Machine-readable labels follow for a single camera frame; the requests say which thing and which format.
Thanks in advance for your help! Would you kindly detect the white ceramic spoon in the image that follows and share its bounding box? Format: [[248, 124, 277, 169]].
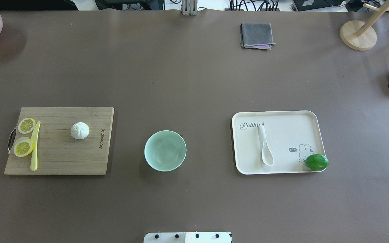
[[258, 125, 274, 166]]

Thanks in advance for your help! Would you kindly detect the mint green bowl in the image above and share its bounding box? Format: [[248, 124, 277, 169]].
[[144, 130, 187, 172]]

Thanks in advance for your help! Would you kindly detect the cream rabbit tray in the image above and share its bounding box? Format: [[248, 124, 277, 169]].
[[231, 110, 325, 175]]

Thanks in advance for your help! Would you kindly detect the grey folded cloth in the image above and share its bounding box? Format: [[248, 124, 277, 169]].
[[240, 23, 275, 50]]

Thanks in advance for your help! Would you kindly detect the green lime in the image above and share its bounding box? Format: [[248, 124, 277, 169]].
[[305, 154, 330, 171]]

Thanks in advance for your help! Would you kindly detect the wooden cutting board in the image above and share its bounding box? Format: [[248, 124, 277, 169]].
[[4, 107, 114, 176]]

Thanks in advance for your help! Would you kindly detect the yellow plastic knife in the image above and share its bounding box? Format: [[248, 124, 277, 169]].
[[30, 121, 41, 172]]

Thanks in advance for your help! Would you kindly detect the upper lemon slice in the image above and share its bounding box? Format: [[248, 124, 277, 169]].
[[17, 117, 36, 134]]

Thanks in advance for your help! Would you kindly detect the wooden mug tree stand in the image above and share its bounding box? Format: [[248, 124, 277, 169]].
[[339, 0, 389, 51]]

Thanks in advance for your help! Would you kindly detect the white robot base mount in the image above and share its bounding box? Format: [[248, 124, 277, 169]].
[[143, 231, 233, 243]]

